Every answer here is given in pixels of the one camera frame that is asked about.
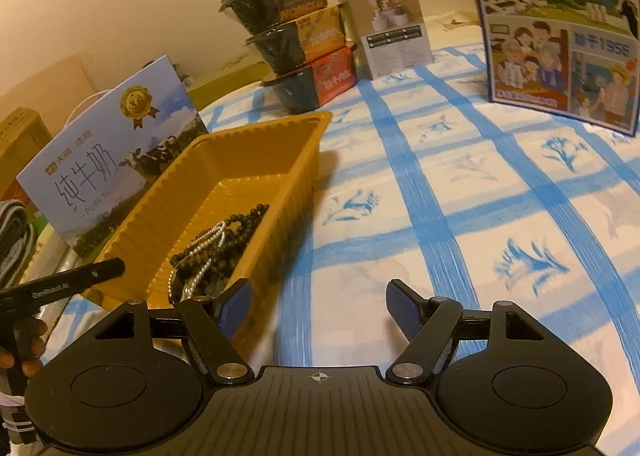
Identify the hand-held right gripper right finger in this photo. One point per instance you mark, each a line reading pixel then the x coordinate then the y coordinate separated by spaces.
pixel 404 308

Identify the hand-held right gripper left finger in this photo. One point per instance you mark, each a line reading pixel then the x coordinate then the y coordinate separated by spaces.
pixel 236 308

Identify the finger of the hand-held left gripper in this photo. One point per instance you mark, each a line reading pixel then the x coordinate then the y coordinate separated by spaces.
pixel 95 273

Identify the yellow plastic tray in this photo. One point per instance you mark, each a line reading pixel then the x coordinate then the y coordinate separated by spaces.
pixel 225 151

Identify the person's left hand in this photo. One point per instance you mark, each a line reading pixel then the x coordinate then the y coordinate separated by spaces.
pixel 32 346

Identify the stack of books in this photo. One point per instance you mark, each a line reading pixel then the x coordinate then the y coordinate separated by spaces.
pixel 45 256

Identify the grey cloth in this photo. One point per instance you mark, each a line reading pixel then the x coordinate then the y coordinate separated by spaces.
pixel 15 236

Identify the light blue milk carton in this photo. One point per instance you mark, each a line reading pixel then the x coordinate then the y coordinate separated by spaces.
pixel 100 161

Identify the brown printed cardboard box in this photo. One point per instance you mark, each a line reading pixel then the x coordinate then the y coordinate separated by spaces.
pixel 25 146

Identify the beige cardboard panel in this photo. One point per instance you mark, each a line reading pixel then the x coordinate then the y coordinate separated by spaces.
pixel 50 81

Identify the yellow cardboard box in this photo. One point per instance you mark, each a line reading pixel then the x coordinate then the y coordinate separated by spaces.
pixel 225 81

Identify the red-label instant noodle bowl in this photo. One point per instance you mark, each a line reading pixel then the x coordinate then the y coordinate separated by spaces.
pixel 310 83

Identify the orange-label instant noodle bowl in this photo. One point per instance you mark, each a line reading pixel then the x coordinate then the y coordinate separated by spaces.
pixel 300 41

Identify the small white product box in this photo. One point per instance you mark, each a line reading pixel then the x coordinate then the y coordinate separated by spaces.
pixel 390 31

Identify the dark blue milk carton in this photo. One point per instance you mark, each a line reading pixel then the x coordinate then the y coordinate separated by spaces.
pixel 550 36

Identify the black-label instant noodle bowl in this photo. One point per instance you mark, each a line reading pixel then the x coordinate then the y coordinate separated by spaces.
pixel 275 1

